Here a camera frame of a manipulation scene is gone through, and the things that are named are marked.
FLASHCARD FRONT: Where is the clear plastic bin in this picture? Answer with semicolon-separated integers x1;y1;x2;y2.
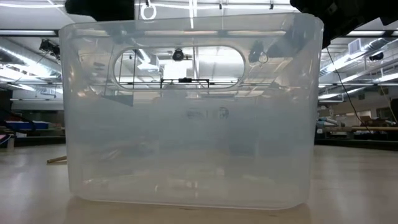
58;12;325;211

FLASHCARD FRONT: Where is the black beam with light strips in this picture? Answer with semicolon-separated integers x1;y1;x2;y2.
0;28;398;37

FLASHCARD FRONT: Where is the white ceiling vent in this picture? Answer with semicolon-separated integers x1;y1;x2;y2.
348;37;363;55

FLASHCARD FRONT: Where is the blue box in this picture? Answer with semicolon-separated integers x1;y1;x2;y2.
6;120;50;130

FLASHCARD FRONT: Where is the white hanging ring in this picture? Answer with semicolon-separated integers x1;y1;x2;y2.
140;1;158;22

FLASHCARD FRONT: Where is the black ceiling camera cluster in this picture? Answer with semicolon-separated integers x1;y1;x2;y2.
39;39;62;62

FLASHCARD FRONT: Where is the black aluminium table frame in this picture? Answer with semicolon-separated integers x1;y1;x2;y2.
0;135;398;152

